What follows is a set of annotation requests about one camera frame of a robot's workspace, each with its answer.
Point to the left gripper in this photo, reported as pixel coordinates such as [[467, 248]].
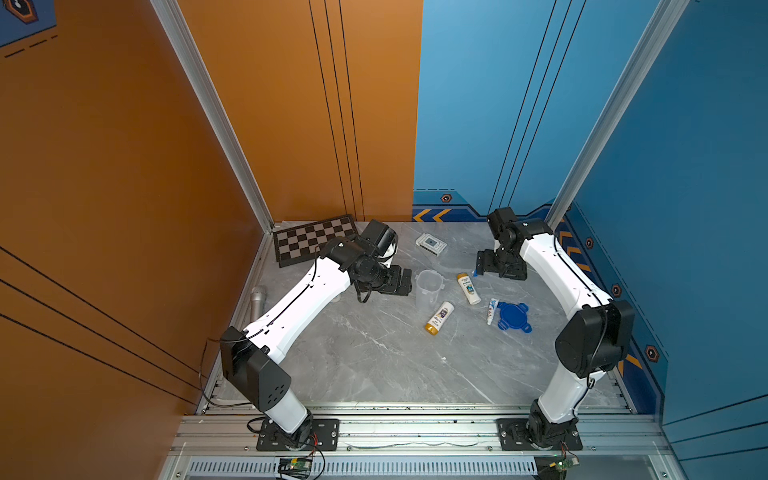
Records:
[[393, 285]]

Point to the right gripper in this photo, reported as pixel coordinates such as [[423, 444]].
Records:
[[483, 264]]

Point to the clear cup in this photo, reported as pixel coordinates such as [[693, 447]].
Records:
[[427, 288]]

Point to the toothpaste tube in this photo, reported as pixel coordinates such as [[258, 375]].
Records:
[[491, 310]]

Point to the white bottle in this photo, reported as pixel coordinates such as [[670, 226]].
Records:
[[465, 282]]

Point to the white lotion bottle horizontal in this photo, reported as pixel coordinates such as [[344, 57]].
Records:
[[438, 319]]

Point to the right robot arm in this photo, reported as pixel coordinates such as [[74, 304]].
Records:
[[598, 329]]

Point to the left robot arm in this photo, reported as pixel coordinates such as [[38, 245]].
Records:
[[251, 357]]

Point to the black white checkerboard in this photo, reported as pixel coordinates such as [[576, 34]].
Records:
[[298, 244]]

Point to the blue lid right lower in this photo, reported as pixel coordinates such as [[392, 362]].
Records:
[[514, 316]]

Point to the silver metal cylinder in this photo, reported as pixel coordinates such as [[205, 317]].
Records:
[[257, 302]]

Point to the left green circuit board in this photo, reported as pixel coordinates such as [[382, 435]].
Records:
[[299, 468]]

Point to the green circuit board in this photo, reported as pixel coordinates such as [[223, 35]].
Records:
[[299, 468], [554, 469]]

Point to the right green circuit board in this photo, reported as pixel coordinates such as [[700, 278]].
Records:
[[554, 469]]

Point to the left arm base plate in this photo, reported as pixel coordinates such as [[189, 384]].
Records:
[[320, 433]]

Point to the aluminium rail frame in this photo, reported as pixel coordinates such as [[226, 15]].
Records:
[[420, 441]]

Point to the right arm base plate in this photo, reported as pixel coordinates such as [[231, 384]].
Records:
[[517, 434]]

